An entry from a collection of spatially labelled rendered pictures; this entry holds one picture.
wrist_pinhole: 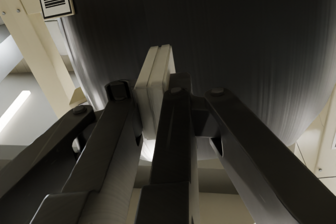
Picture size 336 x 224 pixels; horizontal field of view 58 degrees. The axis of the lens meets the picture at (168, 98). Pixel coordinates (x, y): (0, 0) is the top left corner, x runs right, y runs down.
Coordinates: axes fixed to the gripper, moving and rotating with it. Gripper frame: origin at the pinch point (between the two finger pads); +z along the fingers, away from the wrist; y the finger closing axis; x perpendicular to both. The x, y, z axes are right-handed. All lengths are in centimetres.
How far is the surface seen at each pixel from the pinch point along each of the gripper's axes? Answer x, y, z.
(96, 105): -7.6, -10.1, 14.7
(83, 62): -1.6, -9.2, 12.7
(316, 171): -45, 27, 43
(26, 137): -181, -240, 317
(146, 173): -179, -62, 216
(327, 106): -25, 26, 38
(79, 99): -35, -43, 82
